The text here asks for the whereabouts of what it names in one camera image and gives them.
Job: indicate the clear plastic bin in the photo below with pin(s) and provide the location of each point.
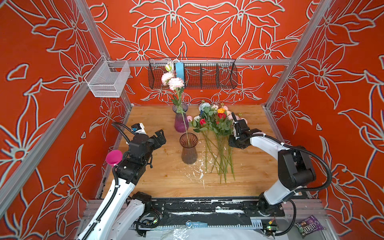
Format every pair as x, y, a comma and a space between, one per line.
107, 79

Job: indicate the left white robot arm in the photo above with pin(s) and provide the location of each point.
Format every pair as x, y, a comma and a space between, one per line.
116, 214

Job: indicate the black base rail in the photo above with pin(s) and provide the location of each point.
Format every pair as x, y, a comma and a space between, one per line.
217, 212

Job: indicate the purple candy bag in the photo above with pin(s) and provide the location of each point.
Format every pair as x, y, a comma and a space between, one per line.
308, 226

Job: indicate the mixed flower bunch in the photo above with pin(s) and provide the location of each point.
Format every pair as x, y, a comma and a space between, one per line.
216, 123

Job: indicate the black wire basket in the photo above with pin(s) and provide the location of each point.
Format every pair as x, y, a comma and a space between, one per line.
200, 73

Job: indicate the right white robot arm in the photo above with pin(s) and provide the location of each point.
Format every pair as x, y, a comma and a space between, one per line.
295, 168

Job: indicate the pink flower stem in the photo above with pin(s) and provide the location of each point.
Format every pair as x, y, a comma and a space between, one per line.
170, 80

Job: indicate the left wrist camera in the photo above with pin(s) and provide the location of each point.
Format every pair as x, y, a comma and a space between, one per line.
138, 128

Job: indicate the pink plastic cup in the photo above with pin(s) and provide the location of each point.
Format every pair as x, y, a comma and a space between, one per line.
114, 157

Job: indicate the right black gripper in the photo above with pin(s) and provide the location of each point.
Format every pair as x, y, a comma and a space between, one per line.
238, 132

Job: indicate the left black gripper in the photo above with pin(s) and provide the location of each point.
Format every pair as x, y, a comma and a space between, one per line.
154, 141

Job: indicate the light blue box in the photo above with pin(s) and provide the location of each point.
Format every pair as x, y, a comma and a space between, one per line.
180, 70

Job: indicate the purple glass vase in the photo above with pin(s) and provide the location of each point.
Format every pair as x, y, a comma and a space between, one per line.
181, 123

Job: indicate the brown glass vase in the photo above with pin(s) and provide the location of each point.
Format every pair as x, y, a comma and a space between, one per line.
189, 141

